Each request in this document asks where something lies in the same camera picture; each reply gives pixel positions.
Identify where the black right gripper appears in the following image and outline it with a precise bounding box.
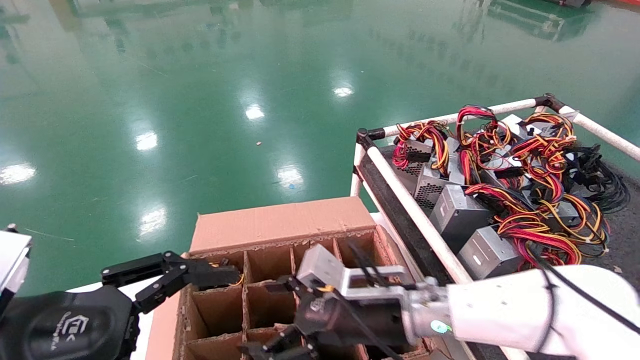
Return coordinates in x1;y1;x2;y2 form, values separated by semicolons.
240;277;407;360

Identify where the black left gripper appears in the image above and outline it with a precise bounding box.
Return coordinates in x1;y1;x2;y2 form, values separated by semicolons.
0;251;241;360

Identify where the cardboard box with dividers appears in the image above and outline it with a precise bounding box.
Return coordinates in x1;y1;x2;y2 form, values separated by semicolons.
145;196;441;360

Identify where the grey power supply unit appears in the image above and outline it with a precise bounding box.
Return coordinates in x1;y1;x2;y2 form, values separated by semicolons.
297;244;408;301

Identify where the grey mesh power supply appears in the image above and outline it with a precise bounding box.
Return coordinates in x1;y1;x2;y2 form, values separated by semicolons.
400;137;436;178
414;165;458;211

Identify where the grey metal power supply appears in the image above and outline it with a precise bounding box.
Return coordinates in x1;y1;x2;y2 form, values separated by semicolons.
456;226;523;281
429;184;493;251
500;114;531;143
445;137;468;186
547;200;583;228

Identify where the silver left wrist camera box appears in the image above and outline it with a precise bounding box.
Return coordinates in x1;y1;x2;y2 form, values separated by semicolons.
0;224;32;306

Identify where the white pipe cart frame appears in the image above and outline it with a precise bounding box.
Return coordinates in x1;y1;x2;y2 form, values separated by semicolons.
350;92;640;360

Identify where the red yellow wire bundle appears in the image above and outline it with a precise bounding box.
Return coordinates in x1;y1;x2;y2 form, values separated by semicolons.
464;182;611;268
510;112;578;203
455;104;513;187
391;120;451;177

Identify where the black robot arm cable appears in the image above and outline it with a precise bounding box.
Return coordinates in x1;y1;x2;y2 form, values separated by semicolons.
347;242;640;360

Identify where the black wire bundle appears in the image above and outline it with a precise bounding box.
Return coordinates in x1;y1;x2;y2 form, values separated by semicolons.
567;144;632;213

